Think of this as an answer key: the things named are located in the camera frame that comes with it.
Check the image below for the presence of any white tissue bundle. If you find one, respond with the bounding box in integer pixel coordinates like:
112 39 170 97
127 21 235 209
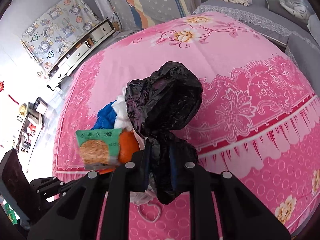
112 87 133 132

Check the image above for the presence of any striped upright mattress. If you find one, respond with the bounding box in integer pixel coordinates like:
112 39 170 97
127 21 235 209
108 0 201 30

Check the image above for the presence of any striped plush cat toy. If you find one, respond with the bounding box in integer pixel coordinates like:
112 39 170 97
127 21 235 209
278 0 311 22

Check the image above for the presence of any blue crumpled cloth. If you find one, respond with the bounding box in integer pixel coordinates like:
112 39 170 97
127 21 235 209
92 101 117 129

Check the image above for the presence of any cluttered shelf unit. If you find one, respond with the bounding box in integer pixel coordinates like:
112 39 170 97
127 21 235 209
13 97 48 154

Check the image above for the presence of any light grey cushion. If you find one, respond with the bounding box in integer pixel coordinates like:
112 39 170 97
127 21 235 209
308 14 320 45

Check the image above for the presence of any black plastic trash bag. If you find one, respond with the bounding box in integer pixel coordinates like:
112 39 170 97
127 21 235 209
125 61 203 205

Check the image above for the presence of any white rubber band loop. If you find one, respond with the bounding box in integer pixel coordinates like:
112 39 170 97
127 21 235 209
137 202 162 223

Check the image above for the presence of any cartoon patterned cloth cover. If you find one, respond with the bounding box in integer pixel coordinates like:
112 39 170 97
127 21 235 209
21 0 101 73

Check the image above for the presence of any green noodle packet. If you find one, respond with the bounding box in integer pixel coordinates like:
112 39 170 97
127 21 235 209
75 129 122 170

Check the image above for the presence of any white drawer cabinet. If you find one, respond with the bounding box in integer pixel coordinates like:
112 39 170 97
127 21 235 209
47 19 115 90

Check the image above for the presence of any pink floral bed sheet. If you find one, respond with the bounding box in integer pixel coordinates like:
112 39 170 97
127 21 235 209
52 11 320 240

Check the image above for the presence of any grey pillow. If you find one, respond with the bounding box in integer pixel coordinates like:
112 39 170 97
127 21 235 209
265 0 309 31

